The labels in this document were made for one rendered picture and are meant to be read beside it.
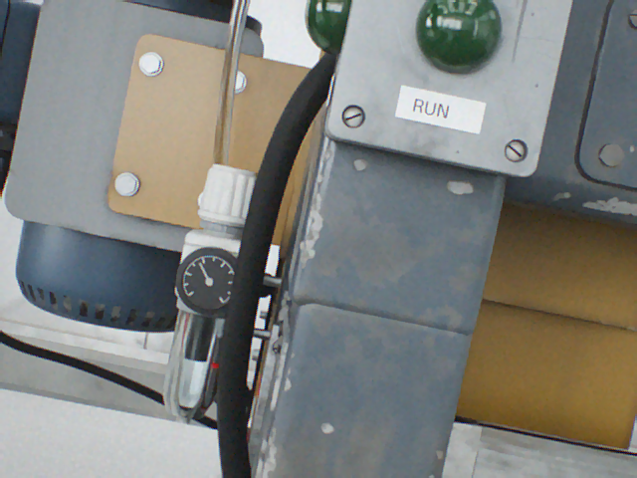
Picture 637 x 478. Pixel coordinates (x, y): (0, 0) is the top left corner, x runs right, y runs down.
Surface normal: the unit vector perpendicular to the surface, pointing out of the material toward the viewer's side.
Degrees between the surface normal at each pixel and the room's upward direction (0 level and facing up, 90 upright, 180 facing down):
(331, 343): 90
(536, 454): 90
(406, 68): 90
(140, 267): 91
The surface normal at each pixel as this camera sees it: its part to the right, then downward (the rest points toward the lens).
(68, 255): -0.35, 0.00
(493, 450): 0.04, 0.06
